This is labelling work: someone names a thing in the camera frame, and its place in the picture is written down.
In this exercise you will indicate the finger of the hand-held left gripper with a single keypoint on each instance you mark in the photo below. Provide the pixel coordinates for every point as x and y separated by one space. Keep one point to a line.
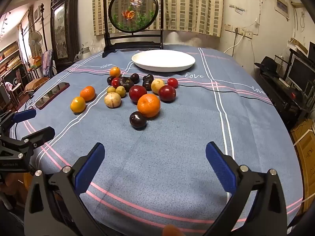
40 134
24 115

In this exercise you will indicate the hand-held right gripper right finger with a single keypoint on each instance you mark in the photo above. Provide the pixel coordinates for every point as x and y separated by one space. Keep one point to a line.
220 169

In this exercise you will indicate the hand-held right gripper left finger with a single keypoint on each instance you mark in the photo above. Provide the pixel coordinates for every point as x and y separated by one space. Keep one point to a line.
89 169

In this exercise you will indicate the yellow orange tomato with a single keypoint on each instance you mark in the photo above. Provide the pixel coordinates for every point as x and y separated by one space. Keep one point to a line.
78 104

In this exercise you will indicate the mottled tan passion fruit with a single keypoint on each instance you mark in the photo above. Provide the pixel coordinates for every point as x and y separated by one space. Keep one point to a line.
112 100

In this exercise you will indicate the small green longan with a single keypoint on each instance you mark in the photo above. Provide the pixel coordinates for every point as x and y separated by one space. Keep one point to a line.
111 90
120 91

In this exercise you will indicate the large orange mandarin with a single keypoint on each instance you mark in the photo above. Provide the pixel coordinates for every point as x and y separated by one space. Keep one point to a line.
148 105

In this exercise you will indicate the red plum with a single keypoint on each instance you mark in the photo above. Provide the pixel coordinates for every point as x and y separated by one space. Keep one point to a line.
167 93
137 93

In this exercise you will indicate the small orange kumquat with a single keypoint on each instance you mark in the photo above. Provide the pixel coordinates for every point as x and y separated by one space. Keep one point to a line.
115 72

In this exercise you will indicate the red cherry tomato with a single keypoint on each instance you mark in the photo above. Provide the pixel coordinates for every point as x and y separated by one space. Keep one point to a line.
172 82
115 82

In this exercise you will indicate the smooth yellow round fruit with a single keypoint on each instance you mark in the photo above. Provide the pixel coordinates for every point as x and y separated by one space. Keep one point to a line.
157 86

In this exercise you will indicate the white plate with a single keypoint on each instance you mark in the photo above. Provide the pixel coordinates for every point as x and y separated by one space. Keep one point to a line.
163 60

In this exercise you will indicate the person's right hand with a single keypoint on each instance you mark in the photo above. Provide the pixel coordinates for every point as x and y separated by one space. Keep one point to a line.
172 231

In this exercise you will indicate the chair with brown cushion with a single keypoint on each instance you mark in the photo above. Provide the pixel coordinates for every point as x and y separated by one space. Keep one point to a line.
34 83

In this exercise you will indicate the long black glossy device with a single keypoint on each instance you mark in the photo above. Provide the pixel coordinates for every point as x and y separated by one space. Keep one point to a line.
53 94

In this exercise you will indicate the blue striped tablecloth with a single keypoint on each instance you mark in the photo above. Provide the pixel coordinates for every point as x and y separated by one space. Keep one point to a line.
172 142

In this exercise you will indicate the wooden bookshelf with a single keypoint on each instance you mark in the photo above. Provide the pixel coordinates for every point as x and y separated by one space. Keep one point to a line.
9 59

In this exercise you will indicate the white standing fan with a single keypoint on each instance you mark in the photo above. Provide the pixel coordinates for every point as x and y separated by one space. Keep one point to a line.
35 40

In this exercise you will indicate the white kettle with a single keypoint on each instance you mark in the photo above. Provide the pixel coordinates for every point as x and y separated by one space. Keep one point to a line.
83 52

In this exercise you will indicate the dark wooden coat stand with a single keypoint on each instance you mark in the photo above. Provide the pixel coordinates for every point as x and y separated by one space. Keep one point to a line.
43 24

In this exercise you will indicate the dark brown water chestnut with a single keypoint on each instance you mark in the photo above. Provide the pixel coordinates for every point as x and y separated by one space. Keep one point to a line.
126 84

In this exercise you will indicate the dark wooden framed panel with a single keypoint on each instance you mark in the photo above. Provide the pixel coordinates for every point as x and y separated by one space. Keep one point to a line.
61 29

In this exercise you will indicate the black desk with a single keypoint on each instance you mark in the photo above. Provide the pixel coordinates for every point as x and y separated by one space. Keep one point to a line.
278 92

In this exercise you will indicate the black hat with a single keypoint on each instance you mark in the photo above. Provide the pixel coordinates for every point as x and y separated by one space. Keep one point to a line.
268 65

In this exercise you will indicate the black monitor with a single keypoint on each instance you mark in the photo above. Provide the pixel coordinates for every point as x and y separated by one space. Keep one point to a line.
301 72

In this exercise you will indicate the round goldfish screen black stand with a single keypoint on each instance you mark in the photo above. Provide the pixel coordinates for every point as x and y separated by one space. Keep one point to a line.
133 12

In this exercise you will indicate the checked beige curtain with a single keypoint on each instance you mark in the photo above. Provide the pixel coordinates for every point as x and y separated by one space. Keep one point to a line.
192 7

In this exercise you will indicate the white wall outlet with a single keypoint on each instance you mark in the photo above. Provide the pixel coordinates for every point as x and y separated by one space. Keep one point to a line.
228 27
249 34

